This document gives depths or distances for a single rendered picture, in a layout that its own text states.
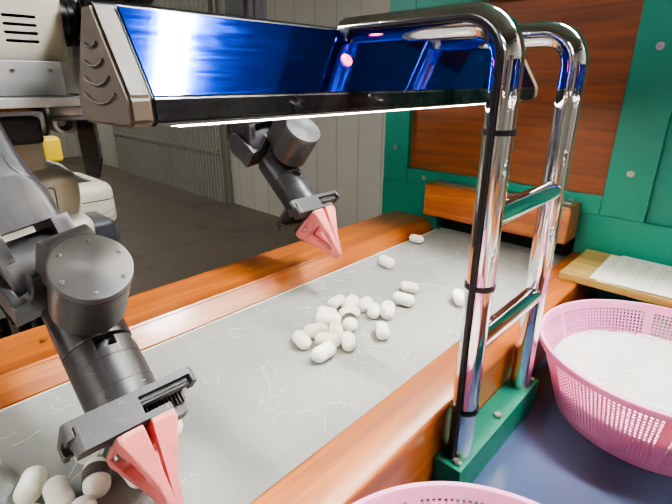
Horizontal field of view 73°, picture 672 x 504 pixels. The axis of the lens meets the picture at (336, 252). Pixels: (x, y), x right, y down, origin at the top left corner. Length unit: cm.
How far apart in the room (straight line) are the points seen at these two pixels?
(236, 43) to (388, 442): 35
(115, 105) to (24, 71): 72
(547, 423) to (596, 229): 43
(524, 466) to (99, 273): 46
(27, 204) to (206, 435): 27
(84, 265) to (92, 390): 10
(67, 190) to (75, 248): 70
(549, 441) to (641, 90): 57
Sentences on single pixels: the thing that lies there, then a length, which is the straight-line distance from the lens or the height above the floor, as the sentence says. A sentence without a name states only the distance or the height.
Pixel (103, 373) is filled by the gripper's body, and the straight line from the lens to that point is 41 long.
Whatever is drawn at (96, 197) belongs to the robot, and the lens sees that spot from 138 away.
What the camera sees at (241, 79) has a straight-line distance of 35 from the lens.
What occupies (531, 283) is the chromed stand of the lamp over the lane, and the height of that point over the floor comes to 85.
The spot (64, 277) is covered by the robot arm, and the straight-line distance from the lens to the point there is 37.
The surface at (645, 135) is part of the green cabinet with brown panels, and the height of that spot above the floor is 98.
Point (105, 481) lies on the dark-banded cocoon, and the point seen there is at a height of 76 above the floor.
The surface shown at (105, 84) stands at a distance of 33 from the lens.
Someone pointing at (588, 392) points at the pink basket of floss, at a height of 75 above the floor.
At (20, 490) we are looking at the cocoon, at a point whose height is 76.
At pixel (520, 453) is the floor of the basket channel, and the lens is 59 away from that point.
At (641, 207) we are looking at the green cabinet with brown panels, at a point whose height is 87.
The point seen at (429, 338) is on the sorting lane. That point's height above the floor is 74.
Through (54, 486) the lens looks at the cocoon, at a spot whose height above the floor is 76.
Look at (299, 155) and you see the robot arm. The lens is 72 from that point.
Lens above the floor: 107
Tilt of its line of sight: 21 degrees down
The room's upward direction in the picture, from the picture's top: straight up
